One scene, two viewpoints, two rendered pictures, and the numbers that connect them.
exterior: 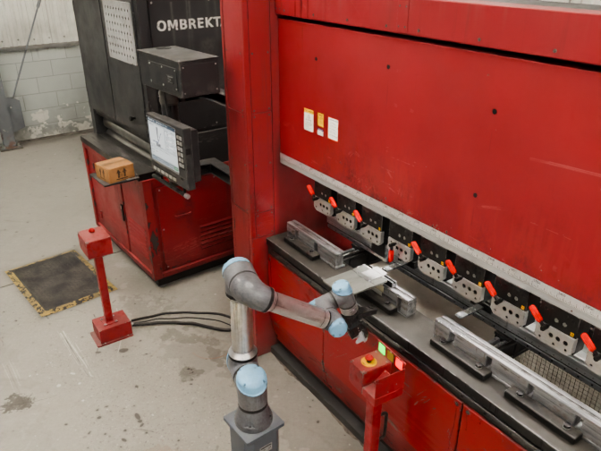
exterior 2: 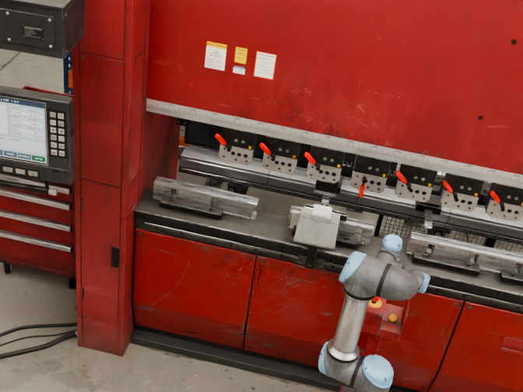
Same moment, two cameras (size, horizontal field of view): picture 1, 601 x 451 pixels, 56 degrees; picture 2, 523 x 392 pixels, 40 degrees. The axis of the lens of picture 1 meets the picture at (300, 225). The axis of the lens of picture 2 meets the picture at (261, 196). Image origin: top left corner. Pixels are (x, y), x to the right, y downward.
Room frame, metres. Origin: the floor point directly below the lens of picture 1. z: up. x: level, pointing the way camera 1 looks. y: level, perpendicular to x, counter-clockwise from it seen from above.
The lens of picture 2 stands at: (0.90, 1.91, 2.83)
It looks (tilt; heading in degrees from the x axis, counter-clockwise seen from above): 33 degrees down; 310
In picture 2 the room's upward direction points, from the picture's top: 9 degrees clockwise
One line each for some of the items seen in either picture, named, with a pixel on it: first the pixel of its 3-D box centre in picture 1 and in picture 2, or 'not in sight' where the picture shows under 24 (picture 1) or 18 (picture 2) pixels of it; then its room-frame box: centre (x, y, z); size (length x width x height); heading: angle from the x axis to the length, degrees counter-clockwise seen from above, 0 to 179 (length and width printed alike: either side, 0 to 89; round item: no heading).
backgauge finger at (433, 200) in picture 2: (478, 305); (428, 211); (2.16, -0.81, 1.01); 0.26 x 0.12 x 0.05; 124
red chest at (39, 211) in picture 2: not in sight; (50, 192); (3.92, 0.16, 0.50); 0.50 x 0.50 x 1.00; 34
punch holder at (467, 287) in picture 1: (474, 276); (461, 188); (2.01, -0.71, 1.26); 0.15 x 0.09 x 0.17; 34
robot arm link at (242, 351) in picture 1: (241, 323); (352, 320); (1.83, 0.23, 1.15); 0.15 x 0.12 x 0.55; 19
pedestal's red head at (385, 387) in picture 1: (376, 371); (383, 309); (2.02, -0.34, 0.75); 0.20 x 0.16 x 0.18; 30
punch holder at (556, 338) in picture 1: (562, 324); not in sight; (1.67, -0.94, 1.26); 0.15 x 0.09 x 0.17; 34
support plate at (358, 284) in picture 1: (355, 281); (317, 227); (2.40, -0.27, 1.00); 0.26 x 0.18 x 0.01; 124
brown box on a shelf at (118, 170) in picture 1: (113, 168); not in sight; (3.85, 1.34, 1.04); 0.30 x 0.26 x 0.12; 38
